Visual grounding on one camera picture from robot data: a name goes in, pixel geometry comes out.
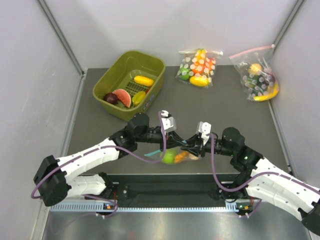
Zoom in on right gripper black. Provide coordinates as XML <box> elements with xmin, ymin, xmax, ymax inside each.
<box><xmin>181</xmin><ymin>133</ymin><xmax>235</xmax><ymax>157</ymax></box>

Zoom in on blue zip clear bag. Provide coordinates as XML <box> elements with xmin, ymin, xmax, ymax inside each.
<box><xmin>144</xmin><ymin>142</ymin><xmax>202</xmax><ymax>165</ymax></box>

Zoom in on green fake apple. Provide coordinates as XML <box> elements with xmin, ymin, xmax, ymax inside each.
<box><xmin>161</xmin><ymin>148</ymin><xmax>177</xmax><ymax>165</ymax></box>

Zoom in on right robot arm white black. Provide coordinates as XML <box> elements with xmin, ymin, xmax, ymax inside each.
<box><xmin>182</xmin><ymin>127</ymin><xmax>320</xmax><ymax>235</ymax></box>

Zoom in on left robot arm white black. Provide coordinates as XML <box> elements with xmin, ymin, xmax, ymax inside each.
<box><xmin>31</xmin><ymin>110</ymin><xmax>187</xmax><ymax>207</ymax></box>

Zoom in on orange fake fruit pieces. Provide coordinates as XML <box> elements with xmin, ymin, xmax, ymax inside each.
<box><xmin>174</xmin><ymin>151</ymin><xmax>189</xmax><ymax>164</ymax></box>

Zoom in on yellow fake lemon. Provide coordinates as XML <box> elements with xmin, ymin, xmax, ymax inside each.
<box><xmin>189</xmin><ymin>76</ymin><xmax>209</xmax><ymax>87</ymax></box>

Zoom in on fake watermelon slice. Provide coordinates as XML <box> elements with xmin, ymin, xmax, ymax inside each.
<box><xmin>112</xmin><ymin>88</ymin><xmax>132</xmax><ymax>108</ymax></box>

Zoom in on polka dot zip bag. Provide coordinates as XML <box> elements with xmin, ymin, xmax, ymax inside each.
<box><xmin>175</xmin><ymin>48</ymin><xmax>224</xmax><ymax>88</ymax></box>

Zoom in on dark red fake apple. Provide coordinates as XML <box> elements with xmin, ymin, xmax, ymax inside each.
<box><xmin>103</xmin><ymin>92</ymin><xmax>119</xmax><ymax>105</ymax></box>

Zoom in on pink zip polka bag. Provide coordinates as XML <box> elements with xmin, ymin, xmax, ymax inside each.
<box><xmin>229</xmin><ymin>44</ymin><xmax>280</xmax><ymax>102</ymax></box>

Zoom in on yellow fake banana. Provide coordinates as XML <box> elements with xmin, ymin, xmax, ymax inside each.
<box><xmin>253</xmin><ymin>82</ymin><xmax>280</xmax><ymax>102</ymax></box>

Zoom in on olive green plastic bin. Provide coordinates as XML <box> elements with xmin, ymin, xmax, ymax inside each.
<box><xmin>92</xmin><ymin>50</ymin><xmax>166</xmax><ymax>122</ymax></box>

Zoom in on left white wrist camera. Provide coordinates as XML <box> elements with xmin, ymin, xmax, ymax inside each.
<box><xmin>160</xmin><ymin>110</ymin><xmax>177</xmax><ymax>133</ymax></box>

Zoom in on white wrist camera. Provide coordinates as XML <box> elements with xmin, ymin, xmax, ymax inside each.
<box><xmin>160</xmin><ymin>110</ymin><xmax>177</xmax><ymax>133</ymax></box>
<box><xmin>195</xmin><ymin>121</ymin><xmax>212</xmax><ymax>146</ymax></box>

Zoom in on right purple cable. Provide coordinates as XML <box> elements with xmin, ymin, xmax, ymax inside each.
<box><xmin>209</xmin><ymin>132</ymin><xmax>320</xmax><ymax>196</ymax></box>

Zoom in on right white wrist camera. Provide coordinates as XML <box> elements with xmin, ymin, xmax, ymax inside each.
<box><xmin>195</xmin><ymin>121</ymin><xmax>212</xmax><ymax>146</ymax></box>

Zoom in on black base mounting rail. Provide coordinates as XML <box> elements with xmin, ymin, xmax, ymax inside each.
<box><xmin>106</xmin><ymin>174</ymin><xmax>249</xmax><ymax>203</ymax></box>

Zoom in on grey slotted cable duct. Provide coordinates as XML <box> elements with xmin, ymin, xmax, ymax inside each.
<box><xmin>50</xmin><ymin>201</ymin><xmax>253</xmax><ymax>213</ymax></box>

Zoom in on right aluminium frame post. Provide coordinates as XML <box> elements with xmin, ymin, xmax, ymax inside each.
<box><xmin>273</xmin><ymin>0</ymin><xmax>306</xmax><ymax>50</ymax></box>

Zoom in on aluminium frame post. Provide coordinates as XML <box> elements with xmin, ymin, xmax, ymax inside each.
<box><xmin>273</xmin><ymin>0</ymin><xmax>306</xmax><ymax>50</ymax></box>
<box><xmin>36</xmin><ymin>0</ymin><xmax>85</xmax><ymax>76</ymax></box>

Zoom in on left aluminium frame post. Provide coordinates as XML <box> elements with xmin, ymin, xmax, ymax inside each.
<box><xmin>36</xmin><ymin>0</ymin><xmax>85</xmax><ymax>76</ymax></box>

